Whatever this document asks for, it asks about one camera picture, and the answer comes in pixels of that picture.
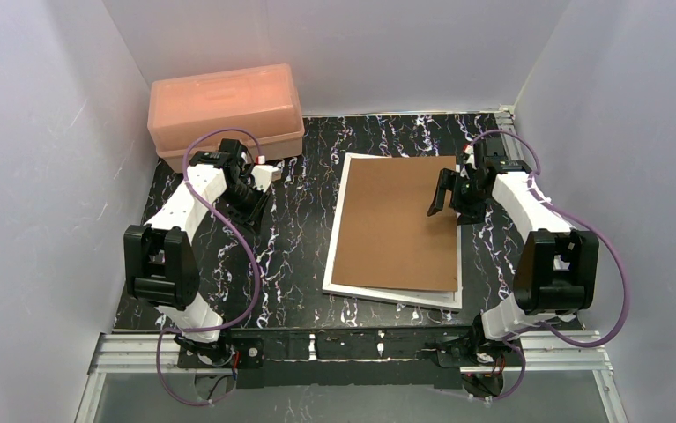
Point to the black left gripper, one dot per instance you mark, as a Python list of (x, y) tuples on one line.
[(247, 198)]

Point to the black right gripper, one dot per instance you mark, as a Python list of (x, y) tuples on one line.
[(454, 186)]

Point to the brown backing board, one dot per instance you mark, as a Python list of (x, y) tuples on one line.
[(396, 227)]

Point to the white picture frame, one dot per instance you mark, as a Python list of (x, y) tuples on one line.
[(337, 233)]

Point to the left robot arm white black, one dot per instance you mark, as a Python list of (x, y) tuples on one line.
[(160, 265)]

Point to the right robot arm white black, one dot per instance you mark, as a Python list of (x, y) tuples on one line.
[(557, 267)]

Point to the pink plastic storage box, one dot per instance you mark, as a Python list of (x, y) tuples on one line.
[(259, 106)]

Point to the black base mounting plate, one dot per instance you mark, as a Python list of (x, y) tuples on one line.
[(443, 357)]

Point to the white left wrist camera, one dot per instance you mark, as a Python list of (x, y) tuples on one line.
[(264, 175)]

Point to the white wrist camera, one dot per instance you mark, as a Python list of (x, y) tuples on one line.
[(467, 161), (264, 175)]

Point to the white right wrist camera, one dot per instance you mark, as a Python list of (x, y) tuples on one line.
[(467, 161)]

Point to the aluminium front rail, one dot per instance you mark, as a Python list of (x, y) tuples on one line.
[(139, 378)]

